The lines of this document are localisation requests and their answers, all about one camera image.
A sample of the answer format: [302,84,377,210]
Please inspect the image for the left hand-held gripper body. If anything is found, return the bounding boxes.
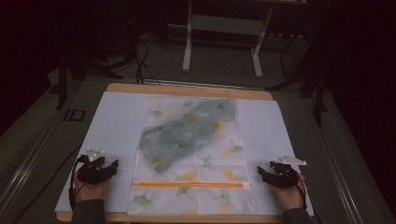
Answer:
[77,147,110,185]

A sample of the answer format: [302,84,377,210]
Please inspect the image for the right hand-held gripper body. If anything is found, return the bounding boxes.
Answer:
[269,154,308,189]

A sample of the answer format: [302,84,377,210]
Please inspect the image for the leaf print zipper bag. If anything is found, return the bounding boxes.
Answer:
[126,95,258,217]

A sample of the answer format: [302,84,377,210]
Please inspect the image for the person's left hand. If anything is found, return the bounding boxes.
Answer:
[73,174,112,203]

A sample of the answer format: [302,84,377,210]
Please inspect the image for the person's right hand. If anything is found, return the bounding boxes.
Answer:
[273,172,306,211]

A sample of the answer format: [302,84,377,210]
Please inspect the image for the white table sheet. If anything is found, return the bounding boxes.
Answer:
[54,91,315,217]

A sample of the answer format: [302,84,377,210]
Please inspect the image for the blue-grey cloth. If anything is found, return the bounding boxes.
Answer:
[138,98,237,175]

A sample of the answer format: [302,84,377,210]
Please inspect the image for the black metal stand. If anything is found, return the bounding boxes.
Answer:
[55,0,139,110]
[266,18,332,127]

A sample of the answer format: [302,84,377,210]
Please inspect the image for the wooden table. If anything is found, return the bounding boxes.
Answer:
[55,82,316,224]

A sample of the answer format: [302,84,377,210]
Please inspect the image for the white metal stand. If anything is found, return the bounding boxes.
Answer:
[181,0,276,79]

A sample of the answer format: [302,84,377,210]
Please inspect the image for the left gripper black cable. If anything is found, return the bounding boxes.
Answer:
[68,154,90,210]

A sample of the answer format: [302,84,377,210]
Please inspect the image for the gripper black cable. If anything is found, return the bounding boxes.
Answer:
[293,177,308,210]
[68,154,90,210]

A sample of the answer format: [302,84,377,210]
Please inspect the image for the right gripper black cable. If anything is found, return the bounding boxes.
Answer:
[293,177,308,210]

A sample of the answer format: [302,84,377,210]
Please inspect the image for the black floor cables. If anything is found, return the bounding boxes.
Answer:
[134,39,163,86]

